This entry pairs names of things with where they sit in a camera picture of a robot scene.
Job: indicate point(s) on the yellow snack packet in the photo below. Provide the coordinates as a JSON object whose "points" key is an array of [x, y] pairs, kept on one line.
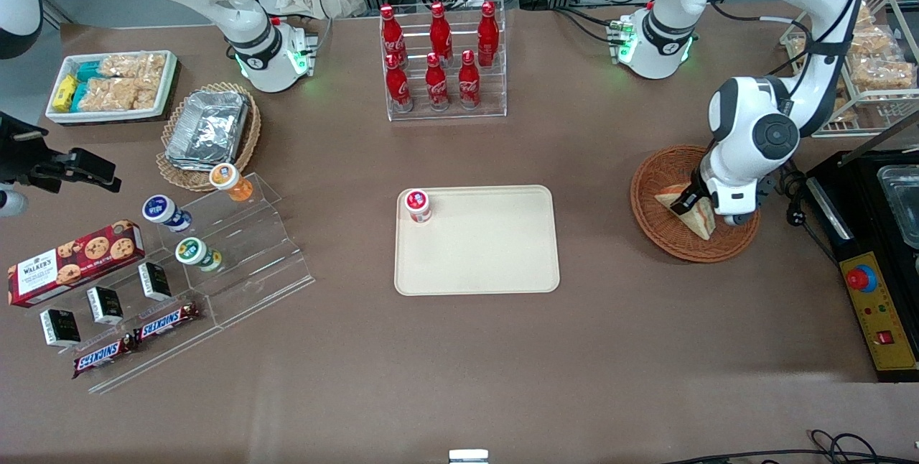
{"points": [[64, 93]]}

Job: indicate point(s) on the blue-lid yogurt cup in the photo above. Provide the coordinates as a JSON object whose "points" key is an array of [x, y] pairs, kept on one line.
{"points": [[161, 209]]}

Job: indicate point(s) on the green-lid yogurt cup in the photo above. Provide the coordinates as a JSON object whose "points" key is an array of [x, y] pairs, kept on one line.
{"points": [[192, 252]]}

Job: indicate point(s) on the black countertop appliance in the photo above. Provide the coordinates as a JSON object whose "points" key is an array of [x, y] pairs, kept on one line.
{"points": [[854, 198]]}

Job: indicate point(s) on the Snickers chocolate bar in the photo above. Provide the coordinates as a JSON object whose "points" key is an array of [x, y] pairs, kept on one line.
{"points": [[100, 356], [166, 322]]}

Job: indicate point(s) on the stacked aluminium foil containers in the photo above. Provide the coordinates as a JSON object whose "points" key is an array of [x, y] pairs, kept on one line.
{"points": [[208, 126]]}

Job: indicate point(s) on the triangular sandwich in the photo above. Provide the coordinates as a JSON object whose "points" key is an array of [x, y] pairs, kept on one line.
{"points": [[700, 223]]}

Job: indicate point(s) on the teal snack packet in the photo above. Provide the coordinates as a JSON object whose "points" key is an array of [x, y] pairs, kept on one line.
{"points": [[90, 71], [80, 96]]}

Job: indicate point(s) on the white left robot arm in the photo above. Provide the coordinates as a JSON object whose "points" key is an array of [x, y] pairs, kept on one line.
{"points": [[754, 133]]}

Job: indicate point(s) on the red-lid yogurt cup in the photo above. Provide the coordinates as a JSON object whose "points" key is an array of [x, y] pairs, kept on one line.
{"points": [[418, 204]]}

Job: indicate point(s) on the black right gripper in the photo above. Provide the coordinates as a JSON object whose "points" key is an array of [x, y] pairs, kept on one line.
{"points": [[21, 155]]}

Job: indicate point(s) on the white rectangular snack bin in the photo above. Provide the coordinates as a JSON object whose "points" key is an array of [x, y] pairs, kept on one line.
{"points": [[169, 83]]}

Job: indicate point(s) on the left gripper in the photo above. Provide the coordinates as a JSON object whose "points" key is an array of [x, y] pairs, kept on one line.
{"points": [[695, 189]]}

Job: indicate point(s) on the clear rectangular glass pan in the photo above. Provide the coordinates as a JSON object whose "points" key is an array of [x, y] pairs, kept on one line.
{"points": [[901, 205]]}

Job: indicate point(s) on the round brown wicker basket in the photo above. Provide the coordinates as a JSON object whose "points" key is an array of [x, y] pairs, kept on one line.
{"points": [[660, 234]]}

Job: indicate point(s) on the yellow emergency stop box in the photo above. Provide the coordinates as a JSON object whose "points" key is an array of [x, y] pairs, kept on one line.
{"points": [[879, 313]]}

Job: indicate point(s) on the orange-lid yogurt cup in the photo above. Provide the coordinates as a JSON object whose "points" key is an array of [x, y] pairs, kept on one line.
{"points": [[230, 180]]}

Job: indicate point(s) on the oval light wicker basket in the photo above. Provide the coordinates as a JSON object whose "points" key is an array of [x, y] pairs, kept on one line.
{"points": [[248, 141]]}

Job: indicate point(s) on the clear bag of fried snacks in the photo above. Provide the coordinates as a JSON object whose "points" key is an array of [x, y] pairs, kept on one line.
{"points": [[883, 75], [846, 110], [864, 15], [872, 40]]}

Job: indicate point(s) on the clear bag of rice crackers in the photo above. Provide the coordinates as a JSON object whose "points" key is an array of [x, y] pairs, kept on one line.
{"points": [[133, 65], [118, 94]]}

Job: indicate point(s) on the red Walkers cookie box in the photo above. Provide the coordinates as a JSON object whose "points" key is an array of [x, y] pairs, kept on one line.
{"points": [[72, 263]]}

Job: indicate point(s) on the grey metal bar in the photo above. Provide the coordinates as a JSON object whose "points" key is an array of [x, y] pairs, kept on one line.
{"points": [[879, 139]]}

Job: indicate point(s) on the clear acrylic step stand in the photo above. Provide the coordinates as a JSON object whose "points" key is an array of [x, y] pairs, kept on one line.
{"points": [[172, 356], [266, 263]]}

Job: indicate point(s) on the clear acrylic bottle rack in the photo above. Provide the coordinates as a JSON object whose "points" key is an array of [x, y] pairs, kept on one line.
{"points": [[495, 101]]}

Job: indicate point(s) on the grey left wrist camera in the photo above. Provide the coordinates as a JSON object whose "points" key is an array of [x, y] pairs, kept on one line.
{"points": [[734, 220]]}

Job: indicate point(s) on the red cola bottle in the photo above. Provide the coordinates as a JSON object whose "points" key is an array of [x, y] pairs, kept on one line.
{"points": [[436, 87], [398, 87], [392, 33], [440, 33], [488, 33], [469, 83]]}

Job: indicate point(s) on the beige plastic tray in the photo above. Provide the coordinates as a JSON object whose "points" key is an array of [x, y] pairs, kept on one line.
{"points": [[481, 248]]}

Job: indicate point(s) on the small black chocolate box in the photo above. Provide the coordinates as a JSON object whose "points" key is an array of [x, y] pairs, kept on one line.
{"points": [[61, 327], [155, 281], [105, 304]]}

